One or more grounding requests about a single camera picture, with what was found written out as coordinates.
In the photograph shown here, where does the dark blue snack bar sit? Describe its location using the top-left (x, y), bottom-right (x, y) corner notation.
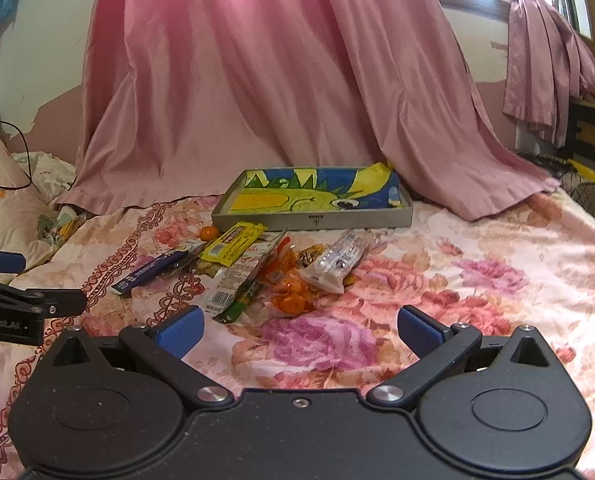
top-left (110, 243), bottom-right (205, 296)

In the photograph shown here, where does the green white snack packet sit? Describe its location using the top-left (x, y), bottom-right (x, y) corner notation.
top-left (201, 230), bottom-right (286, 323)

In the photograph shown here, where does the yellow snack packet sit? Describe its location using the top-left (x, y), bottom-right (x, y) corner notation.
top-left (201, 221), bottom-right (267, 266)

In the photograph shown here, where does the small orange fruit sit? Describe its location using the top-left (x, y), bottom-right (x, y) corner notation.
top-left (200, 226), bottom-right (220, 242)

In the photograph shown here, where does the clear white snack packet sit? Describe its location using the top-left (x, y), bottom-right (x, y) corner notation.
top-left (299, 230), bottom-right (372, 295)

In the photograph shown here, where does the orange candy bag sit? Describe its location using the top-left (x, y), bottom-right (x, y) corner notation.
top-left (258, 236), bottom-right (326, 318)

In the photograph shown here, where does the beige quilted pillow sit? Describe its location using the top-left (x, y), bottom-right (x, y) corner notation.
top-left (0, 140), bottom-right (56, 269)

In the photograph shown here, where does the grey tray with colourful liner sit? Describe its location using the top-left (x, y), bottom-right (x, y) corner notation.
top-left (212, 162), bottom-right (413, 232)

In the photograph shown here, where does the black fan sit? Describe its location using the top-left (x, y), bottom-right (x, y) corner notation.
top-left (561, 168), bottom-right (595, 218)

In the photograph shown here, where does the large pink curtain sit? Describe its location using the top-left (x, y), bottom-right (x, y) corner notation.
top-left (62, 0), bottom-right (557, 221)

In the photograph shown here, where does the small tied pink curtain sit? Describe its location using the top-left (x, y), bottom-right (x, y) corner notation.
top-left (503, 0), bottom-right (595, 148)

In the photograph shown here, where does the black cable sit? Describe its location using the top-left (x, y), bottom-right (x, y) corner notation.
top-left (0, 118), bottom-right (35, 192)

